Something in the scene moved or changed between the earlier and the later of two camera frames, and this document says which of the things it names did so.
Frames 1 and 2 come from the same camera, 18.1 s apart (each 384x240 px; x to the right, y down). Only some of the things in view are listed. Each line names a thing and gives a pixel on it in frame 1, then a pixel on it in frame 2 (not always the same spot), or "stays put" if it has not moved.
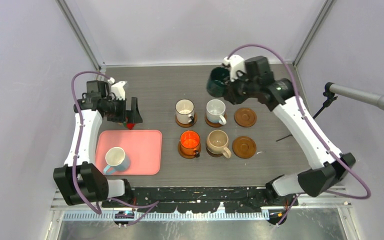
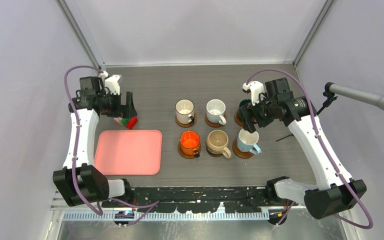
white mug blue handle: x=116 y=160 → x=246 y=141
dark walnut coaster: x=212 y=154 stays put
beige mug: x=217 y=143 stays put
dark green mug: x=216 y=84 → x=243 y=102
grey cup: x=185 y=111 stays put
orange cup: x=189 y=143 stays put
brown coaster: x=244 y=147 stays put
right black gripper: x=230 y=94 → x=246 y=114
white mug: x=215 y=110 stays put
